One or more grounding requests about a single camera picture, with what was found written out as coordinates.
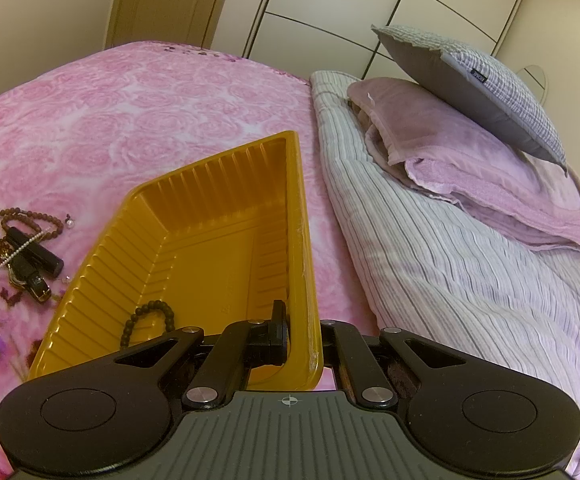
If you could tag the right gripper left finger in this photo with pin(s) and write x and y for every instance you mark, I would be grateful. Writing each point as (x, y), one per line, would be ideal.
(232, 355)

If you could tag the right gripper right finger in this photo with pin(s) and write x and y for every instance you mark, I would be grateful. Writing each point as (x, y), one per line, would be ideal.
(356, 370)

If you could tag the orange plastic tray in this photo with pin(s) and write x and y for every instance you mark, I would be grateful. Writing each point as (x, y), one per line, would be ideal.
(220, 241)

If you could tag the black rectangular case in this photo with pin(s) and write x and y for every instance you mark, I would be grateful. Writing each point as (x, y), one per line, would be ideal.
(35, 253)

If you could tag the striped grey duvet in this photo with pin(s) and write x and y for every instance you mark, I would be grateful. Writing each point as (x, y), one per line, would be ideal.
(429, 268)

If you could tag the purple pillow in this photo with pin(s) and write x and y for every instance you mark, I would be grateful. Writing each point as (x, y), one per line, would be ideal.
(435, 150)

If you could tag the pink floral blanket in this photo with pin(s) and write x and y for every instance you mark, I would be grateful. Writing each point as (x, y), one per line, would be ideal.
(76, 140)

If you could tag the grey checked pillow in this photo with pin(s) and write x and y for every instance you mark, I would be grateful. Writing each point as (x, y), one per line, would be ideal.
(478, 85)

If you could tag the cream wardrobe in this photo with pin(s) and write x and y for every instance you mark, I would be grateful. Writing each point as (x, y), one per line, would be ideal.
(301, 36)

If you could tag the wooden door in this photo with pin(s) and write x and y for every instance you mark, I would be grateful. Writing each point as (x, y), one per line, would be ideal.
(178, 21)

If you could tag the round wall mirror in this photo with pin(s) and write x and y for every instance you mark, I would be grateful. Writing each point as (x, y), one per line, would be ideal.
(535, 78)

